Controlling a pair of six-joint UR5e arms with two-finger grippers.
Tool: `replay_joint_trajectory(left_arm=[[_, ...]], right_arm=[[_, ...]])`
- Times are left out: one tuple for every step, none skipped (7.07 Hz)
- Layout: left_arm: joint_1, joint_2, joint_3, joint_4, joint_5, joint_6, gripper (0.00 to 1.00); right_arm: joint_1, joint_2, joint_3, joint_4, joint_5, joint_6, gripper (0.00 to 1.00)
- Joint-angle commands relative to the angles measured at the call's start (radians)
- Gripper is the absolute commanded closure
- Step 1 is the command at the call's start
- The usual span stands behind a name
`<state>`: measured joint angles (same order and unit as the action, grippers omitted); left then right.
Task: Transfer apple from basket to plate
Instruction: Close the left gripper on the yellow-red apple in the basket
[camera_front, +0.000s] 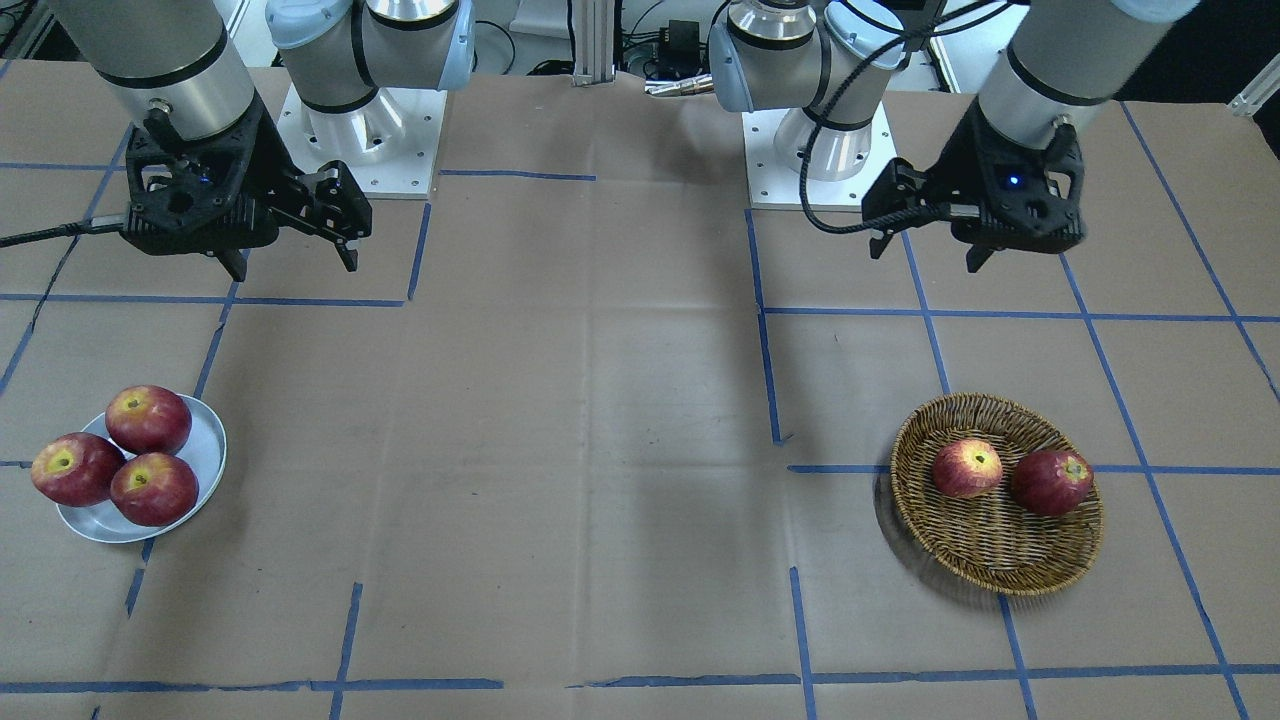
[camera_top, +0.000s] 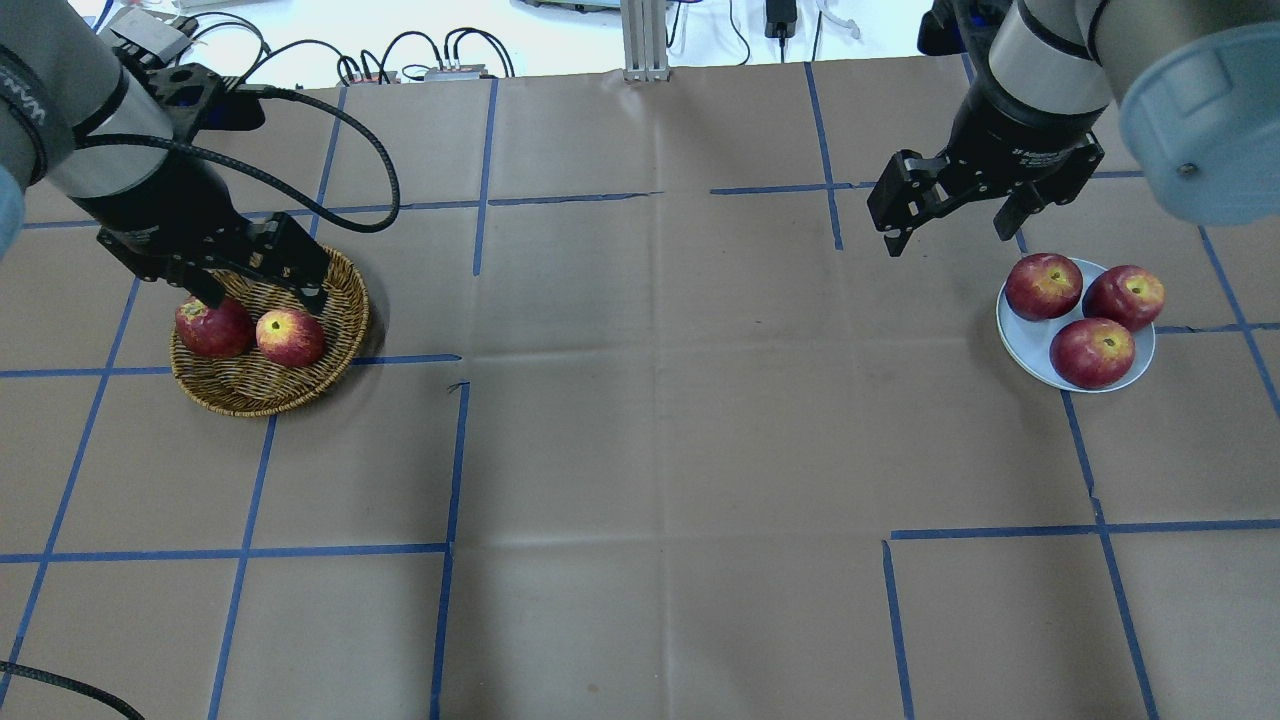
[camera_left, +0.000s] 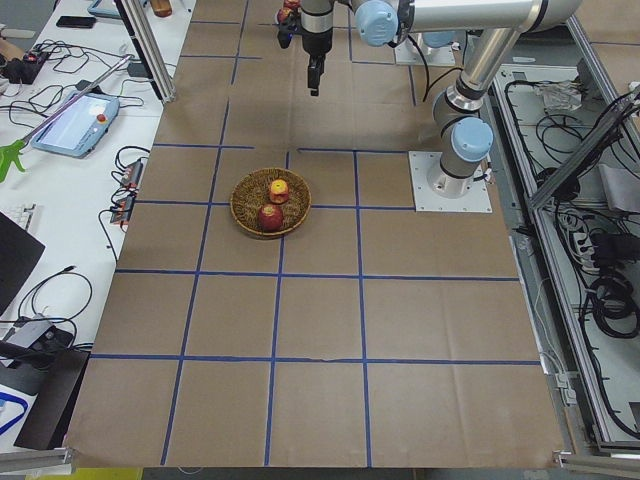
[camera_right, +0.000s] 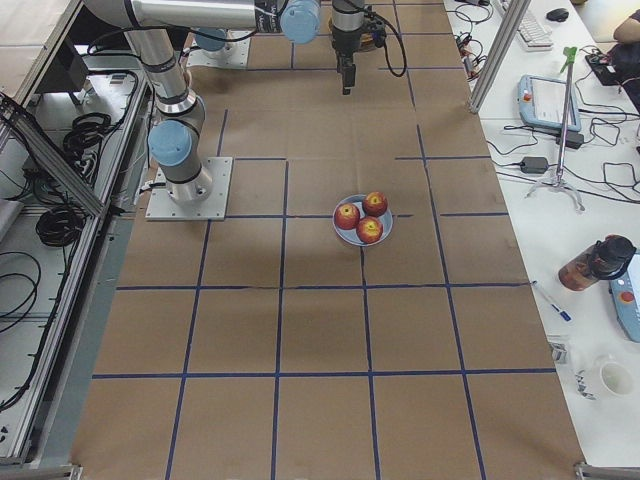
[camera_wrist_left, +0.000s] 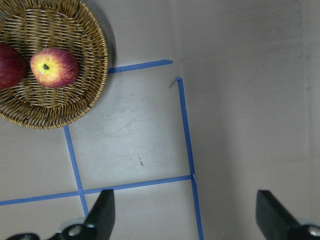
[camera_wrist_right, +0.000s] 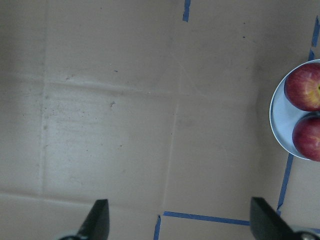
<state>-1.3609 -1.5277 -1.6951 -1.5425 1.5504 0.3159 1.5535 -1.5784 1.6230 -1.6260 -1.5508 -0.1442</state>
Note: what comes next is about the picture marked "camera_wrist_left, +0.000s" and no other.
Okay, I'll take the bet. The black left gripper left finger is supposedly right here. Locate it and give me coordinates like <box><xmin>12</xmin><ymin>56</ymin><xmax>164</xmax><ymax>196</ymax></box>
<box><xmin>4</xmin><ymin>189</ymin><xmax>116</xmax><ymax>240</ymax></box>

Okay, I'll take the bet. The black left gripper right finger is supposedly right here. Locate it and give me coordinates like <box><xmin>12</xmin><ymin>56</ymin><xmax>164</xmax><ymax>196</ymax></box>
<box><xmin>255</xmin><ymin>190</ymin><xmax>320</xmax><ymax>240</ymax></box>

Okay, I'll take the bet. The red yellow apple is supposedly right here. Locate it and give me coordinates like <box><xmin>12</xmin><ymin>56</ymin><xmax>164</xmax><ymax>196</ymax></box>
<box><xmin>29</xmin><ymin>47</ymin><xmax>79</xmax><ymax>88</ymax></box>

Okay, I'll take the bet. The dark red apple in basket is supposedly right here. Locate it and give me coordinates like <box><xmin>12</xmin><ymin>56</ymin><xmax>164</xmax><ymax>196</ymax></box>
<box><xmin>0</xmin><ymin>42</ymin><xmax>27</xmax><ymax>90</ymax></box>

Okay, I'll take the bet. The round wicker basket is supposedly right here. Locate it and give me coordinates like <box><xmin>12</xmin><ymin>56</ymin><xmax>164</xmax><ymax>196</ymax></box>
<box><xmin>0</xmin><ymin>0</ymin><xmax>109</xmax><ymax>129</ymax></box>

